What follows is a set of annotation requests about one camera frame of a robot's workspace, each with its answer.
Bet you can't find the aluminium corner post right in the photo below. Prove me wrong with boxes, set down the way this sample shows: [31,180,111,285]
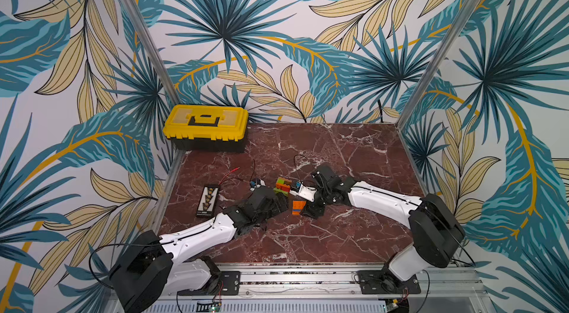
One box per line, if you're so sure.
[397,0,481,132]

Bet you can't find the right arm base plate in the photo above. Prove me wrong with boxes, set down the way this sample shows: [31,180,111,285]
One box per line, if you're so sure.
[356,270,421,295]

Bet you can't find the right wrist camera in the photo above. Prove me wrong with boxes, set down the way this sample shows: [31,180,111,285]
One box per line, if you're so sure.
[290,181,317,202]

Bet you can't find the yellow utility knife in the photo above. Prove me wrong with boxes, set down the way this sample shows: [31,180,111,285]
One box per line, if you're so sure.
[400,197,421,206]

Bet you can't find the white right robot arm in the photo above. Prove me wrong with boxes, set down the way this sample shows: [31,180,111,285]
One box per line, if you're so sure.
[293,165,465,289]

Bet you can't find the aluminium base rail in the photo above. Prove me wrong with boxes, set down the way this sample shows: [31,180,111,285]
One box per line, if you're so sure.
[149,264,495,312]

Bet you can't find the aluminium corner post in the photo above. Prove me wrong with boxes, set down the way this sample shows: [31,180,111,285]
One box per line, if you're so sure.
[397,0,481,132]
[120,0,181,105]

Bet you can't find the tan lego brick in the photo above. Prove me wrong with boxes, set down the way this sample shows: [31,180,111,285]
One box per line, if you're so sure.
[277,177,292,184]

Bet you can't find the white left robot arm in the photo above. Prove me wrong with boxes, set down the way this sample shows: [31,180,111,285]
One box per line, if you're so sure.
[109,186,288,312]

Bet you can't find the yellow black toolbox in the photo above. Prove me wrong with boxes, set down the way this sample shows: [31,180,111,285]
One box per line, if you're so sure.
[163,105,249,153]

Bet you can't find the red black wires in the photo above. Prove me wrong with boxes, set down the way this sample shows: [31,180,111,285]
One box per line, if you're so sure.
[216,166,243,187]

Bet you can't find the aluminium corner post left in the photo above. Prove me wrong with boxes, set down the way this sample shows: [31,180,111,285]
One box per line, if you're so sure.
[120,0,181,105]

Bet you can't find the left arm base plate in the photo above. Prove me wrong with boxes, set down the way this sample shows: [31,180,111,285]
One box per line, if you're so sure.
[178,271,241,296]

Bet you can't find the long green lego brick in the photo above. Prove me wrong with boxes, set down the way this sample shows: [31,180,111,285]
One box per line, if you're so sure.
[274,187,289,195]

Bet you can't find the black camera cable right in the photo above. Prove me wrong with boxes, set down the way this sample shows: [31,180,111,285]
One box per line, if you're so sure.
[292,154,319,176]

